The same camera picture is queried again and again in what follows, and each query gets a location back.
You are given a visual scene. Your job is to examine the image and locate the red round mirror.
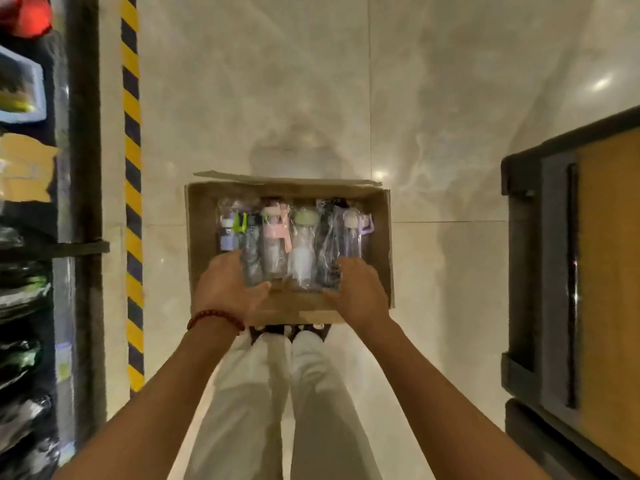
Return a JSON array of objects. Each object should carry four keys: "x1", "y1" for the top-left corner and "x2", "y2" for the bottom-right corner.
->
[{"x1": 0, "y1": 0, "x2": 55, "y2": 41}]

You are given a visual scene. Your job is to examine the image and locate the black metal store shelving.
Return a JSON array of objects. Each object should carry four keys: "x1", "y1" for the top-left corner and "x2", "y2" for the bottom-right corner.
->
[{"x1": 0, "y1": 0, "x2": 112, "y2": 480}]

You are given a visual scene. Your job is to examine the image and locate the white blue framed mirror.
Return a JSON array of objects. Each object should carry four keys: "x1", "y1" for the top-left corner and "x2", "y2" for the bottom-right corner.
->
[{"x1": 0, "y1": 43, "x2": 47, "y2": 125}]

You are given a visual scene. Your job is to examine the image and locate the person's right hand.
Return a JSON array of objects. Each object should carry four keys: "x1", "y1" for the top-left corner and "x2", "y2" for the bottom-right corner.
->
[{"x1": 322, "y1": 257, "x2": 392, "y2": 331}]

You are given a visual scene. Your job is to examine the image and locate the black wooden display stand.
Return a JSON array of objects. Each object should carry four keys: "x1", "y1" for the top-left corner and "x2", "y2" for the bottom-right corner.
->
[{"x1": 501, "y1": 104, "x2": 640, "y2": 480}]

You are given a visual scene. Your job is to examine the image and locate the red bead bracelet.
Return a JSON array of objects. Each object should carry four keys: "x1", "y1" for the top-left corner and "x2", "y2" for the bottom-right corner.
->
[{"x1": 186, "y1": 308, "x2": 247, "y2": 333}]

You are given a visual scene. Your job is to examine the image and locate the person's right forearm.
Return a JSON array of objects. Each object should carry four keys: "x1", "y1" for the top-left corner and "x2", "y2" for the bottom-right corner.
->
[{"x1": 357, "y1": 317, "x2": 551, "y2": 480}]

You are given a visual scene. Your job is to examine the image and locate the person's left forearm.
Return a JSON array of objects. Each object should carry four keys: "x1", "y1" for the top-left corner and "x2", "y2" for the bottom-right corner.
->
[{"x1": 52, "y1": 319, "x2": 247, "y2": 480}]

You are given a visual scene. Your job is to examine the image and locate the person's left hand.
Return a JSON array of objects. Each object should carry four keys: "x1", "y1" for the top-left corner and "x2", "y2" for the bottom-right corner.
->
[{"x1": 192, "y1": 250, "x2": 272, "y2": 327}]

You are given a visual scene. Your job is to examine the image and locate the person's black left shoe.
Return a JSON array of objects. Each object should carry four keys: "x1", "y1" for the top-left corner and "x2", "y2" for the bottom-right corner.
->
[{"x1": 247, "y1": 323, "x2": 292, "y2": 347}]

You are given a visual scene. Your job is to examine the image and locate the brown cardboard box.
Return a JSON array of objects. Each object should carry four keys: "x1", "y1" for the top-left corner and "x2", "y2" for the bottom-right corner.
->
[{"x1": 183, "y1": 169, "x2": 397, "y2": 327}]

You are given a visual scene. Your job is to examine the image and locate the tan bear shaped item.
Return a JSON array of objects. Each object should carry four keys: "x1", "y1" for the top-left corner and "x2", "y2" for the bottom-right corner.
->
[{"x1": 0, "y1": 132, "x2": 62, "y2": 204}]

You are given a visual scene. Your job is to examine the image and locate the person's light grey trousers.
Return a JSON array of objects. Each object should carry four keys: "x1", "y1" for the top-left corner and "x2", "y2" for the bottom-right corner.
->
[{"x1": 183, "y1": 328, "x2": 385, "y2": 480}]

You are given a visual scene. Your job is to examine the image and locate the clear bagged dark item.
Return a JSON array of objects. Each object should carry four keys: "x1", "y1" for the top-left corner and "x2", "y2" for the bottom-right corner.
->
[{"x1": 0, "y1": 226, "x2": 27, "y2": 251}]

